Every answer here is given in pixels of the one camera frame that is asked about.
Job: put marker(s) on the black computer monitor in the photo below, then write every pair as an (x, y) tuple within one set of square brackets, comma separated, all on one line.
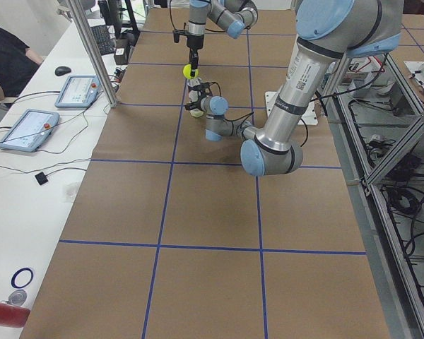
[(120, 15)]

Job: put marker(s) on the yellow tennis ball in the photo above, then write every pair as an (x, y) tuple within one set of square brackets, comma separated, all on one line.
[(190, 73)]

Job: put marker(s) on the black keyboard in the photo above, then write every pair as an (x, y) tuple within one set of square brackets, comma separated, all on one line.
[(103, 40)]

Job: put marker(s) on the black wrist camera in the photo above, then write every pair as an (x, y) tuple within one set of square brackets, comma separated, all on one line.
[(204, 89), (178, 33)]

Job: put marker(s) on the aluminium frame post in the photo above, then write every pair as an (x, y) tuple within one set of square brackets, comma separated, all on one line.
[(92, 50)]

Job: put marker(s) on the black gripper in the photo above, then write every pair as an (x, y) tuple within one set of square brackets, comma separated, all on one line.
[(193, 42), (196, 97)]

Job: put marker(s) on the black box with label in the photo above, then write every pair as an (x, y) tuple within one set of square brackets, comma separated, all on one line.
[(122, 52)]

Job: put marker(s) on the far teach pendant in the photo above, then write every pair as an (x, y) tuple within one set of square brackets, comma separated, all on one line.
[(78, 92)]

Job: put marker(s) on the near teach pendant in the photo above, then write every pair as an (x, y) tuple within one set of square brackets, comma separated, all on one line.
[(30, 131)]

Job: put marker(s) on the white desk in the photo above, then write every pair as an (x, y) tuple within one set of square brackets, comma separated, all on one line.
[(100, 197)]

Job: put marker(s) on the white Wilson tennis ball can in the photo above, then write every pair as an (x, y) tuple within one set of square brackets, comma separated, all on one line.
[(190, 86)]

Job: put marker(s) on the red cylinder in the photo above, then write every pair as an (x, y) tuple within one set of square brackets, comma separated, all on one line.
[(13, 316)]

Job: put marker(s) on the seated man black shirt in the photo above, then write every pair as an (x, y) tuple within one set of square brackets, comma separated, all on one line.
[(18, 64)]

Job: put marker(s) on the black computer mouse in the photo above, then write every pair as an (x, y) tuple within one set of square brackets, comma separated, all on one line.
[(62, 70)]

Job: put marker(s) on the small black square pad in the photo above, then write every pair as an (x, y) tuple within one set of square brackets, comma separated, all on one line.
[(41, 178)]

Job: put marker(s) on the teach pendant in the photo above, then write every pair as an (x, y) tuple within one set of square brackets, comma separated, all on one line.
[(30, 131), (78, 92)]

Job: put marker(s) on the silver can lid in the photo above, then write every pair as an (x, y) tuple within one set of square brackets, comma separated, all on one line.
[(17, 298)]

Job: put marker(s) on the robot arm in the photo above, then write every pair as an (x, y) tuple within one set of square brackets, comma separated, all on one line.
[(232, 17), (326, 32)]

